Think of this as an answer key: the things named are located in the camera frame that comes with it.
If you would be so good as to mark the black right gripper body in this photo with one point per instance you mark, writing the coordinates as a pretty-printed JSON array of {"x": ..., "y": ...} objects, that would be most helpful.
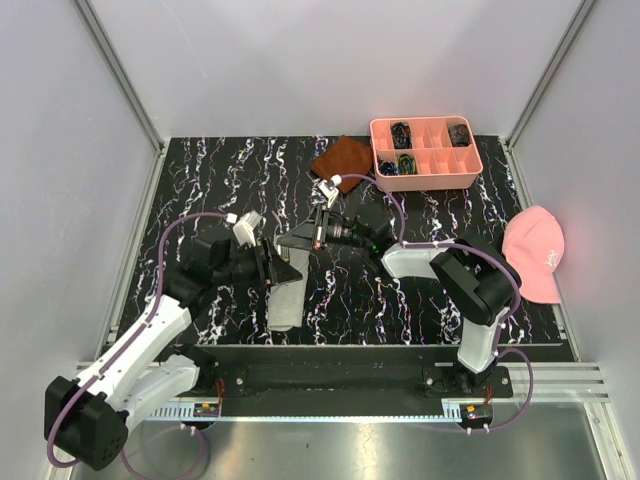
[{"x": 341, "y": 231}]

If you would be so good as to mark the grey cloth napkin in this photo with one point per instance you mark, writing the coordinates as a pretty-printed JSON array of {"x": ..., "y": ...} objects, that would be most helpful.
[{"x": 285, "y": 304}]

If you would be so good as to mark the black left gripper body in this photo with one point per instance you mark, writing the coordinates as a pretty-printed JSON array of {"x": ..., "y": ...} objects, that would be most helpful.
[{"x": 247, "y": 266}]

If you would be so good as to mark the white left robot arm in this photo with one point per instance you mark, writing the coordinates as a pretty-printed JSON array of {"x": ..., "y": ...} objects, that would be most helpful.
[{"x": 88, "y": 418}]

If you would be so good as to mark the aluminium frame rail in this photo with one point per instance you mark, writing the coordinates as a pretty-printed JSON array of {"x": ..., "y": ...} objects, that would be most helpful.
[{"x": 545, "y": 382}]

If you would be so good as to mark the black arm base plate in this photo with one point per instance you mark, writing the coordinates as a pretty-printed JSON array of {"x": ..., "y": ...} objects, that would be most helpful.
[{"x": 431, "y": 380}]

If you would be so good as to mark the dark patterned item in tray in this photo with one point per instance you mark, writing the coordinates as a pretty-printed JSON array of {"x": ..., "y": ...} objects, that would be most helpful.
[{"x": 459, "y": 135}]

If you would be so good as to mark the pink baseball cap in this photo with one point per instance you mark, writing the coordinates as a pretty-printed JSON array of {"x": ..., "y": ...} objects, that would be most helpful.
[{"x": 534, "y": 245}]

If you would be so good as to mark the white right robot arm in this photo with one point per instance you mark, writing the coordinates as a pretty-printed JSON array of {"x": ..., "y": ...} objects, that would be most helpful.
[{"x": 477, "y": 278}]

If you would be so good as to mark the blue patterned item in tray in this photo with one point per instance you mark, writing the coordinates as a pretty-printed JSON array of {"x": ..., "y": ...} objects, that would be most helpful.
[{"x": 387, "y": 168}]

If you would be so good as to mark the pink compartment organizer tray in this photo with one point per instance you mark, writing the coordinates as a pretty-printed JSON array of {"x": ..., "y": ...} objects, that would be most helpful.
[{"x": 440, "y": 166}]

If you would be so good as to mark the colourful item in tray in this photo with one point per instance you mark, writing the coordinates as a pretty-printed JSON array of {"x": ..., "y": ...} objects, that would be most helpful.
[{"x": 406, "y": 164}]

